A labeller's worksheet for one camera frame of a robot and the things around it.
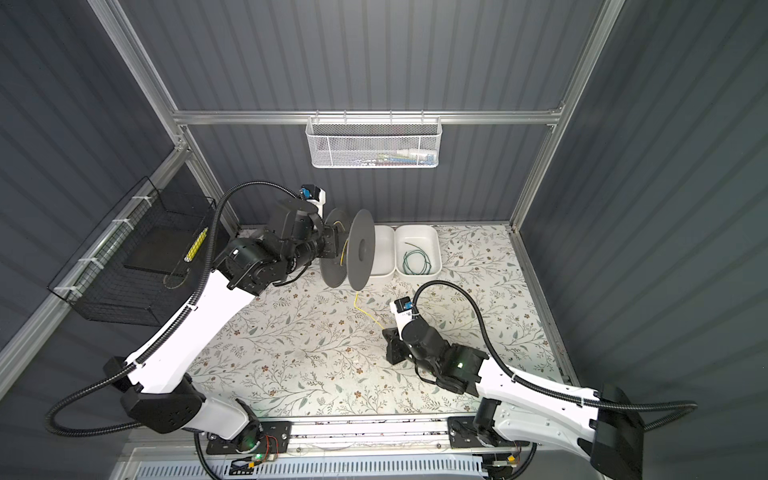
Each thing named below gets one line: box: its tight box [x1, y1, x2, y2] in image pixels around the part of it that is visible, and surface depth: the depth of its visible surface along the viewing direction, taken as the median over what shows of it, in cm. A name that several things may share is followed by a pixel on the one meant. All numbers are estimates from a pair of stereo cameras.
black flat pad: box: [123, 227, 199, 277], surface depth 77 cm
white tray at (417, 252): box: [394, 225, 443, 281], surface depth 113 cm
